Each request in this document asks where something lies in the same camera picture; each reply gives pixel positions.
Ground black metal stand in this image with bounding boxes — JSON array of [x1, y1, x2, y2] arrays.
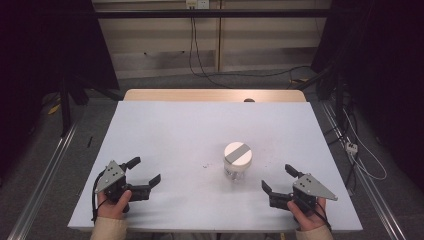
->
[[57, 71, 88, 138]]

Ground wooden table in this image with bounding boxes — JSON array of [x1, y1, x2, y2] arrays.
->
[[123, 88, 307, 103]]

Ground wooden wall post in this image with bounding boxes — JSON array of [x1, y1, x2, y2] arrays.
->
[[214, 0, 224, 73]]

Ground black horizontal frame bar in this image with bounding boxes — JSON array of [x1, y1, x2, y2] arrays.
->
[[94, 8, 334, 19]]

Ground aluminium floor rail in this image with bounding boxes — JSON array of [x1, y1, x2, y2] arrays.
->
[[320, 101, 407, 240], [7, 122, 80, 240]]

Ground person's left hand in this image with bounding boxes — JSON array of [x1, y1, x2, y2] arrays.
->
[[96, 189, 133, 221]]

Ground clear jar with white lid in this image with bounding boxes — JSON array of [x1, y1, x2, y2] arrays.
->
[[222, 141, 254, 183]]

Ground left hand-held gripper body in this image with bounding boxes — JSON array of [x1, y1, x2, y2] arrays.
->
[[94, 160, 151, 213]]

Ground black curtain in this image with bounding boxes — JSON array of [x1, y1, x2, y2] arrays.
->
[[310, 0, 424, 192], [0, 0, 120, 179]]

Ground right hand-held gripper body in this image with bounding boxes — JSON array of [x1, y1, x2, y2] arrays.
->
[[269, 173, 339, 214]]

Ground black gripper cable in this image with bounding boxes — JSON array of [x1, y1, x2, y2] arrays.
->
[[91, 169, 110, 224], [299, 196, 333, 233]]

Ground white wall socket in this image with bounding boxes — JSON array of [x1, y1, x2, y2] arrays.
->
[[185, 0, 211, 10]]

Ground black floor cable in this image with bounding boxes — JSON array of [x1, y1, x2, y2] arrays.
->
[[199, 65, 314, 80]]

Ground person's right hand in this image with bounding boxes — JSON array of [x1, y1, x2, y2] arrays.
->
[[286, 197, 327, 232]]

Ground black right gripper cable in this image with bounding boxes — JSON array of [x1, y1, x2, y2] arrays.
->
[[299, 196, 333, 233]]

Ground white power strip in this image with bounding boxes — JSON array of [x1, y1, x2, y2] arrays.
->
[[345, 141, 360, 156]]

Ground grey tape strip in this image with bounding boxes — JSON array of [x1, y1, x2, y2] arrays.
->
[[224, 143, 252, 165]]

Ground black hanging power cable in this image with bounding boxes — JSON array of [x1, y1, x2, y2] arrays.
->
[[188, 16, 234, 90]]

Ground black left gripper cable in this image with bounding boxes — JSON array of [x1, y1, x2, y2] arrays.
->
[[91, 169, 110, 224]]

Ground white floor cable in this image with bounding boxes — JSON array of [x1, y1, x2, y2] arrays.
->
[[342, 109, 388, 182]]

